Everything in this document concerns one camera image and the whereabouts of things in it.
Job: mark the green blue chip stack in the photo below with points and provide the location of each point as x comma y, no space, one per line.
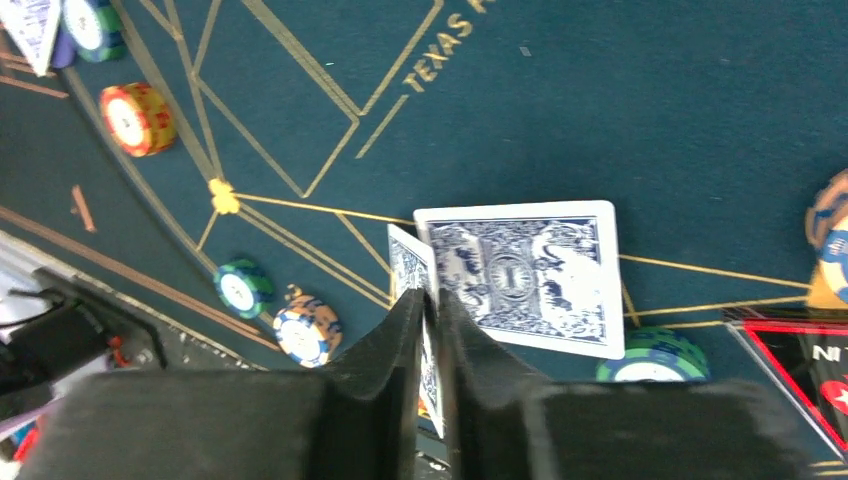
244,287

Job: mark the purple small blind button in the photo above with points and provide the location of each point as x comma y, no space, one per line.
64,51

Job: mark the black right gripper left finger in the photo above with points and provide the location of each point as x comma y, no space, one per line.
355,418

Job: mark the blue backed playing card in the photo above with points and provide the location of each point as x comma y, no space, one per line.
543,275
33,26
409,261

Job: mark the round blue poker mat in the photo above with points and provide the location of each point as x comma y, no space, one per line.
311,126

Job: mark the red triangular dealer button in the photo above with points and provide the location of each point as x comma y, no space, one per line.
807,360

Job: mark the orange poker chip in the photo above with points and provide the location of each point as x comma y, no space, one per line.
138,118

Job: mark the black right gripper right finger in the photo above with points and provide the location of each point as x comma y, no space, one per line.
506,420

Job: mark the green blue poker chip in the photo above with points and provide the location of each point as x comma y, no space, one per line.
95,29
656,354

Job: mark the dark green rectangular poker mat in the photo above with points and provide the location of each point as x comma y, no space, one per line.
63,193

